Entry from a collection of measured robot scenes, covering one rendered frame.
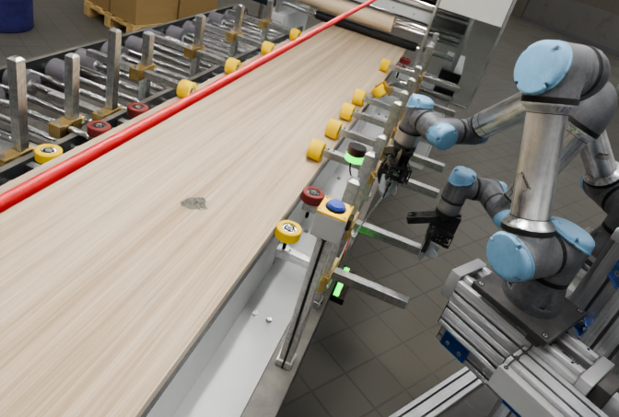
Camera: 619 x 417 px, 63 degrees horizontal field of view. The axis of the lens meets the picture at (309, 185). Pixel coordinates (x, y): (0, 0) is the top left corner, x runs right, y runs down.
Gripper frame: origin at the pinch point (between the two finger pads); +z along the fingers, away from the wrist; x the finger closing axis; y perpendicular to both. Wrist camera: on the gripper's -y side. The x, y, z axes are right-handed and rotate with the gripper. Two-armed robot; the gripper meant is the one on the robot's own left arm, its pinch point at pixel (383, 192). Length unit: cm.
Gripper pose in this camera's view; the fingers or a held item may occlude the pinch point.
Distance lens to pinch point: 167.9
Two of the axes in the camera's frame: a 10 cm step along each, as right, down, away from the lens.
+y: 0.3, 5.2, -8.5
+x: 9.7, 1.9, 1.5
